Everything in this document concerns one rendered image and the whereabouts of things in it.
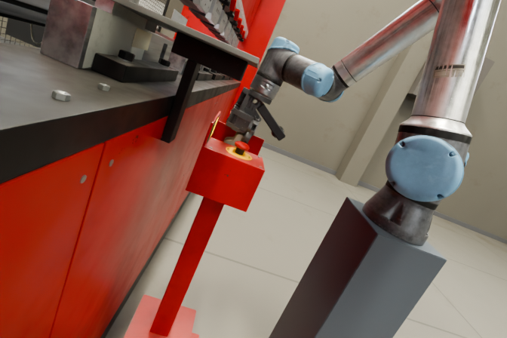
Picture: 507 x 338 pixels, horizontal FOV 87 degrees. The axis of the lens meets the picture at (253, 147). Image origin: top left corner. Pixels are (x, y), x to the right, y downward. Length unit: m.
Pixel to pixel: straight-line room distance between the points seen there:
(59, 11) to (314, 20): 4.12
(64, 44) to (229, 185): 0.42
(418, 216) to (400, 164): 0.19
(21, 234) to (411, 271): 0.69
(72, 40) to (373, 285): 0.74
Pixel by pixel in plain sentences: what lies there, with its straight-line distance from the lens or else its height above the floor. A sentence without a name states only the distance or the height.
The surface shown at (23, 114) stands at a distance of 0.27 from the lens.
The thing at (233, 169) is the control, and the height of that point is 0.75.
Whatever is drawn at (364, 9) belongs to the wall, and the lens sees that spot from 4.72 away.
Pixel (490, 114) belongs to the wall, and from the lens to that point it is 5.94.
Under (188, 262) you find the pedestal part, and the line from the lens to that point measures 0.87.
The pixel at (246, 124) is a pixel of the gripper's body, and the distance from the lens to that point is 0.73.
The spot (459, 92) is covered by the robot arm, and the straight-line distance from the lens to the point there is 0.58.
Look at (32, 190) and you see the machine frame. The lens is 0.30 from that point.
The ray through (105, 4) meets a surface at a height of 0.98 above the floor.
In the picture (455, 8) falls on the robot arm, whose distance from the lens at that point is 0.63.
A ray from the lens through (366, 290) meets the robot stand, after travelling 0.73.
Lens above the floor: 0.97
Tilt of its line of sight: 14 degrees down
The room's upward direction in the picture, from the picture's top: 24 degrees clockwise
